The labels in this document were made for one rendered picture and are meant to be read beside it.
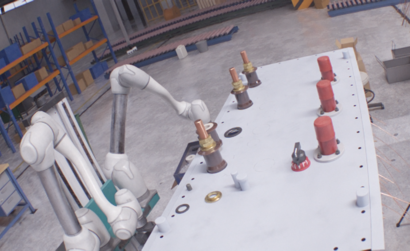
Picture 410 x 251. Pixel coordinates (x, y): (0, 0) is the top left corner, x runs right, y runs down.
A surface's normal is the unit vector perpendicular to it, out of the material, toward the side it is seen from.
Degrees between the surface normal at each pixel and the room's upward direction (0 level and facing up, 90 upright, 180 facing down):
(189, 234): 0
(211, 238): 0
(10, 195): 90
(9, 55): 90
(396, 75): 90
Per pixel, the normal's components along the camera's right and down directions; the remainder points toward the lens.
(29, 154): 0.00, 0.29
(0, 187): 0.90, -0.19
